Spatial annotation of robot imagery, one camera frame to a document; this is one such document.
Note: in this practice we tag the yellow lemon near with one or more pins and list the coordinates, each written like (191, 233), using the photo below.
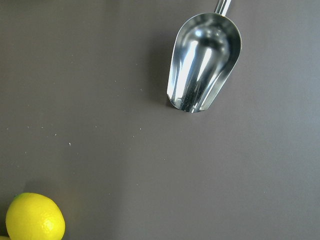
(32, 216)

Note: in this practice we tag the steel ice scoop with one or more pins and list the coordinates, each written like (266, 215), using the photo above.
(206, 50)

